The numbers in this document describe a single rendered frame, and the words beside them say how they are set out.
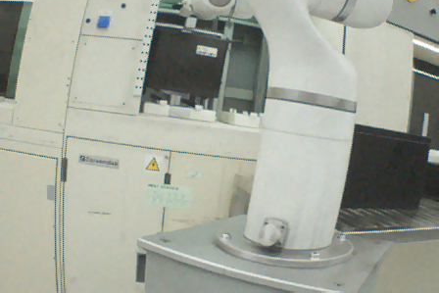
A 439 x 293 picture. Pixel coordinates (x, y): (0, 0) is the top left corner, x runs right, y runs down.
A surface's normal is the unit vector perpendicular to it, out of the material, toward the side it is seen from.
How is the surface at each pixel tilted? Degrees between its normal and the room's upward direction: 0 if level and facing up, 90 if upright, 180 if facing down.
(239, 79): 90
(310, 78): 89
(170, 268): 90
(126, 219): 90
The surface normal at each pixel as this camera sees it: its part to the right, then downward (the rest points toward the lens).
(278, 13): -0.68, 0.52
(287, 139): -0.54, -0.04
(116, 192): 0.26, 0.09
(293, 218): -0.18, 0.03
